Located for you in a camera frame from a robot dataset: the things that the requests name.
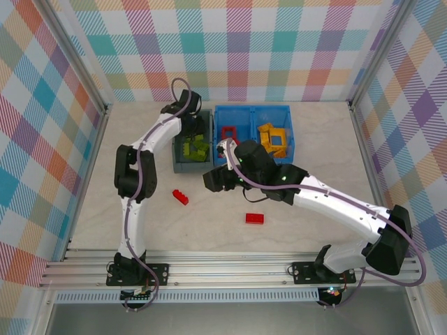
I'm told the aluminium frame post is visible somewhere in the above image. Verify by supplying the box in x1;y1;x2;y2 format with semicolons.
41;0;112;116
347;0;418;109

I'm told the grey metal panel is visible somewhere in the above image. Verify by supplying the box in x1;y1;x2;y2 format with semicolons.
45;301;420;335

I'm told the grey plastic bin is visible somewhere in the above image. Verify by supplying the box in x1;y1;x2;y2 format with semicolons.
173;108;214;174

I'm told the thin black cable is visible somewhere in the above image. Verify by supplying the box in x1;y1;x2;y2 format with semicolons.
242;188;270;204

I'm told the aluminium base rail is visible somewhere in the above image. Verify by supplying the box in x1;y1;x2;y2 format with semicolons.
38;248;425;290

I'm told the small circuit board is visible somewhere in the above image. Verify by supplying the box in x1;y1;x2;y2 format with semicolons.
120;289;154;303
319;285;343;301

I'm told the aluminium side rail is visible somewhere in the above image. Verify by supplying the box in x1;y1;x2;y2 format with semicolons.
349;100;399;252
62;104;112;261

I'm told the yellow frame lego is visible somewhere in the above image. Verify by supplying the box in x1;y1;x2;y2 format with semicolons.
267;127;291;149

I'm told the white slotted cable duct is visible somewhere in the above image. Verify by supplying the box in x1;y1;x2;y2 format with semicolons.
55;288;321;304

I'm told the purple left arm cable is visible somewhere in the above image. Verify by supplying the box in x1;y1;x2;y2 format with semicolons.
120;77;195;312

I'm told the tall red lego brick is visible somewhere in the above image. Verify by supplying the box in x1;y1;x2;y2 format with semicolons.
172;188;191;206

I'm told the red frame lego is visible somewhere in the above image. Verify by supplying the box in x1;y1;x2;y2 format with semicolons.
221;126;240;143

